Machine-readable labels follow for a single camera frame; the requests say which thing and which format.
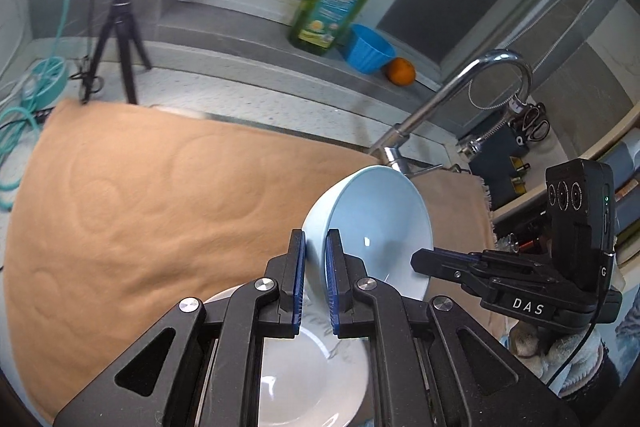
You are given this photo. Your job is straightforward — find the dark utensil holder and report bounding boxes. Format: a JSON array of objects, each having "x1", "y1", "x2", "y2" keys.
[{"x1": 469, "y1": 122, "x2": 532, "y2": 210}]

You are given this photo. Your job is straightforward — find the white plate with grey print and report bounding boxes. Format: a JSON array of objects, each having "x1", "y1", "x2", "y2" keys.
[{"x1": 202, "y1": 284, "x2": 372, "y2": 427}]

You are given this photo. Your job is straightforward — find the blue ribbed bowl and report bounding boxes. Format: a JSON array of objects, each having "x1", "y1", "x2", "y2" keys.
[{"x1": 344, "y1": 23, "x2": 397, "y2": 74}]

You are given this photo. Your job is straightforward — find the orange fruit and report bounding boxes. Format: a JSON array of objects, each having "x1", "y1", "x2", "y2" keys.
[{"x1": 384, "y1": 57, "x2": 416, "y2": 87}]

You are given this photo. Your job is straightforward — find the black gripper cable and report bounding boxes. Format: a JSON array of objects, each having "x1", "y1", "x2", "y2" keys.
[{"x1": 542, "y1": 319, "x2": 602, "y2": 390}]

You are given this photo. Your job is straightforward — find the light blue bowl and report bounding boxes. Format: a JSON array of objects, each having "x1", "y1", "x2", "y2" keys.
[{"x1": 301, "y1": 165, "x2": 434, "y2": 308}]

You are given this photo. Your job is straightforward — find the teal hose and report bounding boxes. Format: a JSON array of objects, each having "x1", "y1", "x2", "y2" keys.
[{"x1": 0, "y1": 0, "x2": 69, "y2": 211}]

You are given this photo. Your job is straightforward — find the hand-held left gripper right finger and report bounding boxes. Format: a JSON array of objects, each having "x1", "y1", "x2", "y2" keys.
[{"x1": 324, "y1": 229, "x2": 583, "y2": 427}]

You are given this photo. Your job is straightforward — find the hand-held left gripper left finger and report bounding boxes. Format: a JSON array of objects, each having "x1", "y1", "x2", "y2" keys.
[{"x1": 52, "y1": 229, "x2": 307, "y2": 427}]

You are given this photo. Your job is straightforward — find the chrome faucet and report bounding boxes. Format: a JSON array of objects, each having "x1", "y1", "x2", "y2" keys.
[{"x1": 367, "y1": 49, "x2": 535, "y2": 176}]

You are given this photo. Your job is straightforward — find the black tripod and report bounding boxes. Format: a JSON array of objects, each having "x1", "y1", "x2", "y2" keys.
[{"x1": 79, "y1": 0, "x2": 153, "y2": 106}]

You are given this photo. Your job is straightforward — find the tan towel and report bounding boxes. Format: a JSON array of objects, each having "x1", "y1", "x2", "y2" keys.
[{"x1": 2, "y1": 99, "x2": 497, "y2": 425}]

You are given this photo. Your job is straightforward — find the scissors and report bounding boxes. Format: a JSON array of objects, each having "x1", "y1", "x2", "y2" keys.
[{"x1": 519, "y1": 102, "x2": 552, "y2": 144}]

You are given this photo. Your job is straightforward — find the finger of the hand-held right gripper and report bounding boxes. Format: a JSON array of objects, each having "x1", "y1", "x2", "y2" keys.
[{"x1": 410, "y1": 248, "x2": 498, "y2": 296}]

